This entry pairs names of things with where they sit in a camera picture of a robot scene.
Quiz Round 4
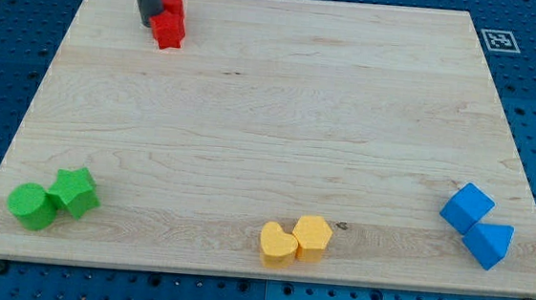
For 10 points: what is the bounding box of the red star block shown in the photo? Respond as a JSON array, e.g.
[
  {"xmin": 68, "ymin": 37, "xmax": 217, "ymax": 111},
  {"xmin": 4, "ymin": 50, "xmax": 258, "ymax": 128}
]
[{"xmin": 150, "ymin": 11, "xmax": 185, "ymax": 50}]

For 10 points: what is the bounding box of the green star block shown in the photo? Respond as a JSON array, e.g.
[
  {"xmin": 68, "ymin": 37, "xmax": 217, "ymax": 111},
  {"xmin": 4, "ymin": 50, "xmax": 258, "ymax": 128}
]
[{"xmin": 47, "ymin": 167, "xmax": 100, "ymax": 220}]

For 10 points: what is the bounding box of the yellow hexagon block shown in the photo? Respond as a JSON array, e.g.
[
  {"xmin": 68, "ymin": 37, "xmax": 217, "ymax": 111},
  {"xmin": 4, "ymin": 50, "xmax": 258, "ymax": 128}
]
[{"xmin": 292, "ymin": 215, "xmax": 332, "ymax": 263}]

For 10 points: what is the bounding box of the yellow heart block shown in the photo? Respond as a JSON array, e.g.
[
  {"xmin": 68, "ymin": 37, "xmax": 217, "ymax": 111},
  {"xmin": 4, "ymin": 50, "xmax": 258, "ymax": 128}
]
[{"xmin": 260, "ymin": 221, "xmax": 299, "ymax": 268}]

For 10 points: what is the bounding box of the light wooden board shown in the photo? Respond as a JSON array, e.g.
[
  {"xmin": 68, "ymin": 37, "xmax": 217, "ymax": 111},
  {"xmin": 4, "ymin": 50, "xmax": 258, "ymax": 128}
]
[{"xmin": 0, "ymin": 0, "xmax": 536, "ymax": 298}]

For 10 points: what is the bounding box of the red rounded block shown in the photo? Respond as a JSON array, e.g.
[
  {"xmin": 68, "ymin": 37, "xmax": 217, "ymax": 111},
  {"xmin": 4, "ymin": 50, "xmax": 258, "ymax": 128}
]
[{"xmin": 161, "ymin": 0, "xmax": 185, "ymax": 19}]

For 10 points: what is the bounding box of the blue cube block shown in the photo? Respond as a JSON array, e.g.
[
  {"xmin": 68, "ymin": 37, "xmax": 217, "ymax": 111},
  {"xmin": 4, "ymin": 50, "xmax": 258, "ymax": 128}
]
[{"xmin": 440, "ymin": 183, "xmax": 495, "ymax": 234}]

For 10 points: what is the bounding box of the blue triangle block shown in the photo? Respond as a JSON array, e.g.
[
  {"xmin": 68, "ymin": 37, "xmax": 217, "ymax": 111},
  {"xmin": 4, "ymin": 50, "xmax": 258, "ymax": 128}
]
[{"xmin": 462, "ymin": 223, "xmax": 515, "ymax": 270}]

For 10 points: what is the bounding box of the green cylinder block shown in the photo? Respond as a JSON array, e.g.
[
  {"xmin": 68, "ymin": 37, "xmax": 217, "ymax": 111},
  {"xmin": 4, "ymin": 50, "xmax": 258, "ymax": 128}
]
[{"xmin": 7, "ymin": 182, "xmax": 57, "ymax": 230}]

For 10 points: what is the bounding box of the white fiducial marker tag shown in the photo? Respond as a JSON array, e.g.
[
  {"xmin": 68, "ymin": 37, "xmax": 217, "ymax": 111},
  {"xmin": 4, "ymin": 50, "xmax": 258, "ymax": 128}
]
[{"xmin": 481, "ymin": 29, "xmax": 520, "ymax": 54}]

